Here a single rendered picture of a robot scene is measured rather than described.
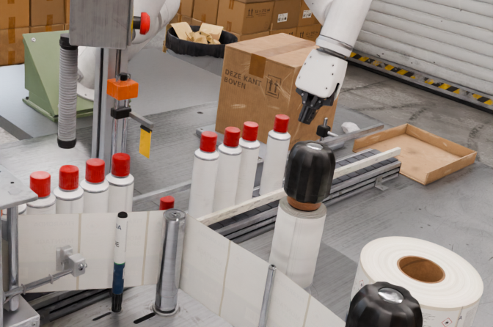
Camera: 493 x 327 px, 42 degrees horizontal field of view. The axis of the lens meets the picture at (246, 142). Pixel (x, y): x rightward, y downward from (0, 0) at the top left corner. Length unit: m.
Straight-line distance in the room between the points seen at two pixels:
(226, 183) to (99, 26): 0.47
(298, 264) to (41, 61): 1.16
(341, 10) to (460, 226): 0.63
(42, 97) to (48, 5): 2.76
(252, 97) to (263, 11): 3.39
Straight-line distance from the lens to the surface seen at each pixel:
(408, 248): 1.17
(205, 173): 1.33
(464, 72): 5.73
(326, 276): 1.30
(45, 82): 2.01
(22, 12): 4.67
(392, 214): 1.70
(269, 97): 1.81
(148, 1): 1.70
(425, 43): 5.85
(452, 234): 1.69
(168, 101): 2.21
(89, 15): 1.09
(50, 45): 2.09
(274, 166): 1.49
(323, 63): 1.51
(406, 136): 2.24
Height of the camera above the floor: 1.59
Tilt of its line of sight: 23 degrees down
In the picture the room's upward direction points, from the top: 8 degrees clockwise
